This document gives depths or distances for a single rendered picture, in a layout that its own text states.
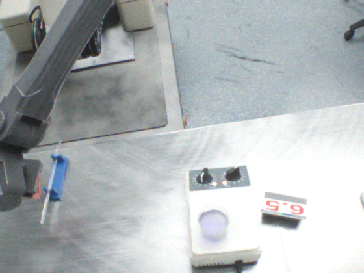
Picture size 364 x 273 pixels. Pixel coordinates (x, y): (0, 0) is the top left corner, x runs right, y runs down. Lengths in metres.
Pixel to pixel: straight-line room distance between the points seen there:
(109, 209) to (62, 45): 0.40
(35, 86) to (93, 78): 0.98
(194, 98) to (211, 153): 1.02
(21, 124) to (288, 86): 1.49
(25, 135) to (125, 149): 0.34
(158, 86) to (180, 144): 0.61
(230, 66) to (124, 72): 0.62
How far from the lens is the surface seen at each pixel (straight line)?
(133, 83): 1.58
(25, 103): 0.67
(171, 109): 1.50
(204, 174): 0.86
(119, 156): 0.98
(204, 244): 0.79
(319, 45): 2.20
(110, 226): 0.92
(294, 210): 0.88
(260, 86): 2.00
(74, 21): 0.65
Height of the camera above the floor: 1.59
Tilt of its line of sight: 59 degrees down
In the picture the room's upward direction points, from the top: 10 degrees counter-clockwise
